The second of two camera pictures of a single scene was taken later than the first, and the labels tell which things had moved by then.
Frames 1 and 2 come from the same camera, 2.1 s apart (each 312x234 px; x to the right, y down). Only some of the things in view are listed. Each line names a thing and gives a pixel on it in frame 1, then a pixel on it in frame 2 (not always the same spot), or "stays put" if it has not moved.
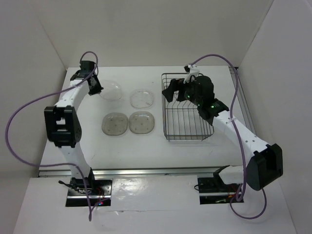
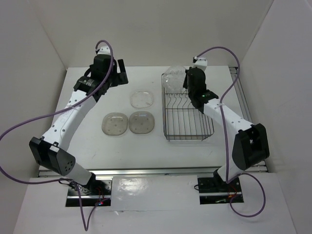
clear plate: [114, 124] stays put
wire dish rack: [182, 120] stays put
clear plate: [142, 99] stays put
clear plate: [111, 91] to [174, 77]
